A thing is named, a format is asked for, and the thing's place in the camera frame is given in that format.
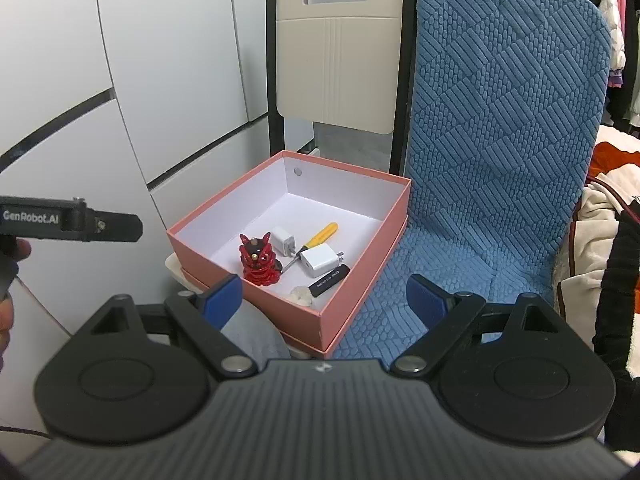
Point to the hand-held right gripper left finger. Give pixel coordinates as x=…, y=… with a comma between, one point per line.
x=222, y=297

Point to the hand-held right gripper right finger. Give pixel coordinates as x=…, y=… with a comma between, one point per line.
x=425, y=297

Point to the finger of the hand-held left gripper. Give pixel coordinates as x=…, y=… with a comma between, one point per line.
x=120, y=227

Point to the red and black lion figurine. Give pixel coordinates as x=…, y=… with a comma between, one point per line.
x=257, y=260

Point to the white fluffy ball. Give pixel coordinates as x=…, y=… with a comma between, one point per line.
x=301, y=294

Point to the white charger plug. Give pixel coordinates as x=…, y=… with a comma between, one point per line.
x=315, y=260
x=282, y=242

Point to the black usb stick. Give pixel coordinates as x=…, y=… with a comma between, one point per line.
x=327, y=281

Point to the yellow screwdriver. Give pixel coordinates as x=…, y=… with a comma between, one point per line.
x=322, y=234

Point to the pink cardboard box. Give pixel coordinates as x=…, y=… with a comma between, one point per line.
x=330, y=185

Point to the person's left hand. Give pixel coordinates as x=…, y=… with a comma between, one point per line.
x=15, y=250

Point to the grey cloth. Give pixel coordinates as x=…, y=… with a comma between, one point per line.
x=255, y=335

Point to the white wardrobe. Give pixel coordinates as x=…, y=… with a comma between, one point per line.
x=175, y=60

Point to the blue quilted cloth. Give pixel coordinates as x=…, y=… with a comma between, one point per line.
x=500, y=135

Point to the cream jacket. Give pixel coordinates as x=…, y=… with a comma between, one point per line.
x=595, y=240

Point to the black garment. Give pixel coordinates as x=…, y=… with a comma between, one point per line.
x=620, y=335

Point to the beige folding chair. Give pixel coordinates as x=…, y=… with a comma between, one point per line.
x=340, y=60

